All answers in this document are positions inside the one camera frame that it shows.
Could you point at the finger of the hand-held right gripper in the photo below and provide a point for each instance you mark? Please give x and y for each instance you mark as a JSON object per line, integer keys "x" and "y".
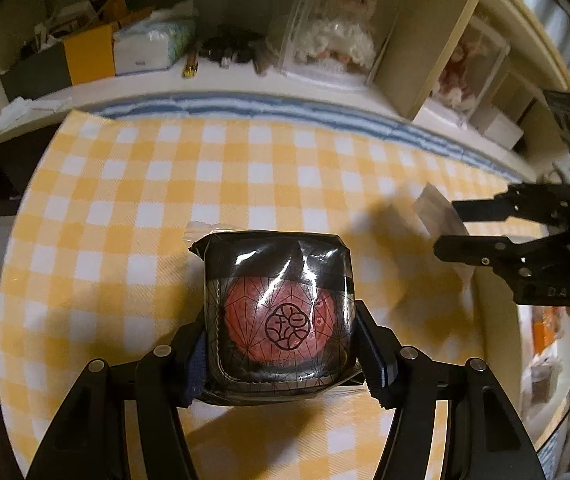
{"x": 480, "y": 209}
{"x": 470, "y": 250}

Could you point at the crumpled white paper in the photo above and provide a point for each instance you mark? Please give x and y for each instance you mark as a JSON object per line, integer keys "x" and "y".
{"x": 20, "y": 110}

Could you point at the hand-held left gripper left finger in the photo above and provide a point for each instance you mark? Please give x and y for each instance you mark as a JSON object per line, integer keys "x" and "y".
{"x": 192, "y": 370}

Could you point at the yellow cardboard box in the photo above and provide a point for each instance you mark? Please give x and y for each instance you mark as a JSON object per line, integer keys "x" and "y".
{"x": 90, "y": 57}

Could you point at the pile of dark trinkets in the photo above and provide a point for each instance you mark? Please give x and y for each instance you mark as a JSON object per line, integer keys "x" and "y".
{"x": 225, "y": 50}

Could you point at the grey curtain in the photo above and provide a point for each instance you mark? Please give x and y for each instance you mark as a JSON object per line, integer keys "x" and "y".
{"x": 540, "y": 0}

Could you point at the wooden shelf unit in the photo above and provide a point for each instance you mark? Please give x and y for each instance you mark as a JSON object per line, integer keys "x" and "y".
{"x": 430, "y": 50}

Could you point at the small white box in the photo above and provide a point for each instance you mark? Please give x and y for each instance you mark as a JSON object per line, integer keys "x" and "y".
{"x": 500, "y": 127}

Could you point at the yellow checkered tablecloth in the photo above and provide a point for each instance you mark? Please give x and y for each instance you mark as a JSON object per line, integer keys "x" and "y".
{"x": 140, "y": 200}

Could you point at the dark grey box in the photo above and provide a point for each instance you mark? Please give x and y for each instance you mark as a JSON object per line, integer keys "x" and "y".
{"x": 35, "y": 72}

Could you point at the purple donut packet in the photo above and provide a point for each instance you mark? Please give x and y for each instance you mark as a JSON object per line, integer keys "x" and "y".
{"x": 435, "y": 207}

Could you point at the black packet with red circle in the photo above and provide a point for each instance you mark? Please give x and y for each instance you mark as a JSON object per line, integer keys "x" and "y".
{"x": 285, "y": 320}

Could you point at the pink doll in clear case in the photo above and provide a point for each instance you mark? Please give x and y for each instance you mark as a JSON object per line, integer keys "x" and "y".
{"x": 465, "y": 70}

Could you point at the white doll in clear case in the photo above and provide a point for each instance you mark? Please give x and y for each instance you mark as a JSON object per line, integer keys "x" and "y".
{"x": 335, "y": 40}

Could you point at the tissue box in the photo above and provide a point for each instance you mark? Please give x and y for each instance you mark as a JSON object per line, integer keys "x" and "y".
{"x": 140, "y": 52}

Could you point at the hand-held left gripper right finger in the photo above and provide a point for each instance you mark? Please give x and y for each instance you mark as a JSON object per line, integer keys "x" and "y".
{"x": 377, "y": 365}

